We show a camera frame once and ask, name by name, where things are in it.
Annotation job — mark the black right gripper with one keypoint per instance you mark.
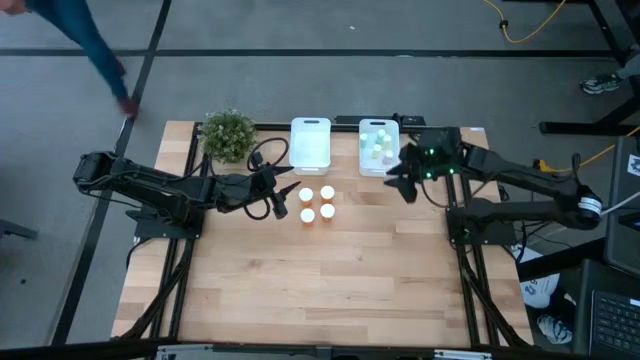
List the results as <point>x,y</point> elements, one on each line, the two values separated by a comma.
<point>435,155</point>

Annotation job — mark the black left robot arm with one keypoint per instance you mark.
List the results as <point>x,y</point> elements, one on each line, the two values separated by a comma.
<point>150,182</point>

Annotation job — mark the black laptop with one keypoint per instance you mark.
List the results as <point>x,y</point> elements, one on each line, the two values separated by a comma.
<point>610,320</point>

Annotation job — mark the black control box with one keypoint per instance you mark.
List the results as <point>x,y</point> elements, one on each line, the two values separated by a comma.
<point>380,120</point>

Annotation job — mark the black crossbar with grey brackets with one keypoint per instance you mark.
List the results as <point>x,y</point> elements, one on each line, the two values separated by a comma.
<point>100,350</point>

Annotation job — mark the person's foot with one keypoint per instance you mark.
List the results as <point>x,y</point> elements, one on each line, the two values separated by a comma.
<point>555,330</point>

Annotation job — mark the black aluminium table frame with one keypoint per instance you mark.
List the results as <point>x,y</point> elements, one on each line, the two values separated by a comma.
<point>272,127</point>

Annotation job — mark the black device with white sticker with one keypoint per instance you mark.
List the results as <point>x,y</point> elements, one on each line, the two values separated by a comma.
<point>622,225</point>

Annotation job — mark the white bag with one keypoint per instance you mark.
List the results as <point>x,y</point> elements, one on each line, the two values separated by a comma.
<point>540,290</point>

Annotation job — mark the small light green pill bottle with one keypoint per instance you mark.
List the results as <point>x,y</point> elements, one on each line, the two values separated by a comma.
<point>386,142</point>

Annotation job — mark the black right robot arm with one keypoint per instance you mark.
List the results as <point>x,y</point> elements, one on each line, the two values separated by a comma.
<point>525,177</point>

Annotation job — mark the orange pill bottle white cap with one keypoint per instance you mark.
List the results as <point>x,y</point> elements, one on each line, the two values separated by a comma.
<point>306,195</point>
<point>327,212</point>
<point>307,216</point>
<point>327,192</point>

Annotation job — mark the small pale yellow pill bottle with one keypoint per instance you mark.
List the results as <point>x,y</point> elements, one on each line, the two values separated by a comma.
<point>376,150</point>

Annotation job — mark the small teal pill bottle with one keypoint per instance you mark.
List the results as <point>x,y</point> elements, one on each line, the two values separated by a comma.
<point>363,137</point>

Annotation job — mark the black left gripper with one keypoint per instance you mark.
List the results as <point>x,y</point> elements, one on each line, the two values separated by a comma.
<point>262,185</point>

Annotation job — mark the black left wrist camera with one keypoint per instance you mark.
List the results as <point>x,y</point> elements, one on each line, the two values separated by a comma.
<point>280,206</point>

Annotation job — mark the potted green plant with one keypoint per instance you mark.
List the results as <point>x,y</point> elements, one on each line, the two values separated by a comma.
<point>227,135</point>

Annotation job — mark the person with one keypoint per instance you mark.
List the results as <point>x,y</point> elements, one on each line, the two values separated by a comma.
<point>600,84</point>
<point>90,45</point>

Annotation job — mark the small light blue pill bottle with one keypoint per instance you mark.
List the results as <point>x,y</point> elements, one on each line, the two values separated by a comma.
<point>381,133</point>

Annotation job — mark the small pink pill bottle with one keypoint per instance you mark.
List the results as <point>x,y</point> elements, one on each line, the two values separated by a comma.
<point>388,158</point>

